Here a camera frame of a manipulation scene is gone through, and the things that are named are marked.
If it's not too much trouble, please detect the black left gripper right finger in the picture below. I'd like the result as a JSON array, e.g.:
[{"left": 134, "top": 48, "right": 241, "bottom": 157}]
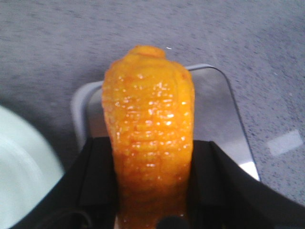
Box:
[{"left": 187, "top": 140, "right": 305, "bottom": 229}]

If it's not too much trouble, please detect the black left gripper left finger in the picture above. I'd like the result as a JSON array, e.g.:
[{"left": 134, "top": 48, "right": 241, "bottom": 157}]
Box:
[{"left": 14, "top": 137, "right": 118, "bottom": 229}]

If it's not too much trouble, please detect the pale green plate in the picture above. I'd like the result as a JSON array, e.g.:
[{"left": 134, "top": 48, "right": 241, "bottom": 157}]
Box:
[{"left": 0, "top": 106, "right": 64, "bottom": 229}]

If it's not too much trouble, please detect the silver black kitchen scale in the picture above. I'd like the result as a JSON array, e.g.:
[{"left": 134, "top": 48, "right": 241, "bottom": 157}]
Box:
[{"left": 71, "top": 63, "right": 260, "bottom": 180}]

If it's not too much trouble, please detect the orange corn cob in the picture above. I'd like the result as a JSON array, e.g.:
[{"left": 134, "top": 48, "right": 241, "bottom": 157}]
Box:
[{"left": 102, "top": 45, "right": 195, "bottom": 229}]

